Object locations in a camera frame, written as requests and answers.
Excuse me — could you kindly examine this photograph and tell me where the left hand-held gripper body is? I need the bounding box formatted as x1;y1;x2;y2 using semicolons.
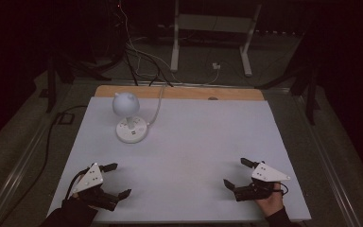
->
72;162;121;212

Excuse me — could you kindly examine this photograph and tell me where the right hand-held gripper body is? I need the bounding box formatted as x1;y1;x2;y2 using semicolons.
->
233;162;291;202

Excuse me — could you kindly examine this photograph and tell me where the person's left hand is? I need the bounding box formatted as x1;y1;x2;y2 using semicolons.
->
70;190;98;211

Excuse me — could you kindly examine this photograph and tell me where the person's right hand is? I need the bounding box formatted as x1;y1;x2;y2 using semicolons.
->
254;182;285;218

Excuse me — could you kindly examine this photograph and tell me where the white round-head desk lamp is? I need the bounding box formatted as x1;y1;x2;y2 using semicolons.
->
112;91;149;145

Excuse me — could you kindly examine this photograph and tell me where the white table mat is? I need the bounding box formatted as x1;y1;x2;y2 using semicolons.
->
46;96;313;223

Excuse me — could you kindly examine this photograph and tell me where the black square floor plate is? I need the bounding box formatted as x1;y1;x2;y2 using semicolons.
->
57;112;76;126

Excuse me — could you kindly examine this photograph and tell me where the black tripod stand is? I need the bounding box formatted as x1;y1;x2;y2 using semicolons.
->
44;46;112;114
254;31;321;126

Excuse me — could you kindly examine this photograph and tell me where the white metal stand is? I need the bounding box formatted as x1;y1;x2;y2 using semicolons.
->
169;0;264;78

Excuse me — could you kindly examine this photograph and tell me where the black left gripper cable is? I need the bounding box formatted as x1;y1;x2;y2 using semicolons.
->
65;167;91;201

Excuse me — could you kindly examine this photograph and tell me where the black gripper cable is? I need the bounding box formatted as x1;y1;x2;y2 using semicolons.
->
278;182;290;196
65;167;91;201

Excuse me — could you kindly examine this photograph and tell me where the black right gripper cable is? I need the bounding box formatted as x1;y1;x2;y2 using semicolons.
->
278;182;290;196

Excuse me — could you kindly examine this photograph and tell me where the black floor cable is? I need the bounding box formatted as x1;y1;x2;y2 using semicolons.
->
0;104;89;227

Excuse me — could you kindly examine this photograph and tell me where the white lamp cable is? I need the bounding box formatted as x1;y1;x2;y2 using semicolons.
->
146;83;168;128

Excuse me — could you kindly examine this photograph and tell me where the bundle of black floor cables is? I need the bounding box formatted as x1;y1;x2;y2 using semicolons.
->
119;41;174;88

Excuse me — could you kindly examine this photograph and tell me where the white floor cable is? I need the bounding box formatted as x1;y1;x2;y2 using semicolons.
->
118;0;220;87

